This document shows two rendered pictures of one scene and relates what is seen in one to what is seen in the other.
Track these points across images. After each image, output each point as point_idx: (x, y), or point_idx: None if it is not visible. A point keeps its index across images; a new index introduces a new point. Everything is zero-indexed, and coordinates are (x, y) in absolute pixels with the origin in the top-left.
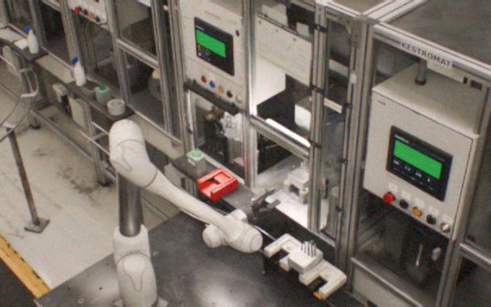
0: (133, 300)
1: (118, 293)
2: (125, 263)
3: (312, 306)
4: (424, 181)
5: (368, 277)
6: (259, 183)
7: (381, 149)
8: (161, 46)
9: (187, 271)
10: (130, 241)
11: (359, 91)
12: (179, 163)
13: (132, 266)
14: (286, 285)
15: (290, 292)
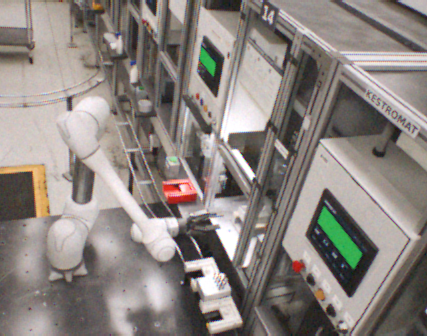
0: (53, 258)
1: None
2: (57, 223)
3: (205, 333)
4: (337, 265)
5: (263, 332)
6: (214, 205)
7: (308, 210)
8: (181, 61)
9: (121, 253)
10: (75, 207)
11: (308, 140)
12: (162, 164)
13: (61, 228)
14: (194, 303)
15: (194, 311)
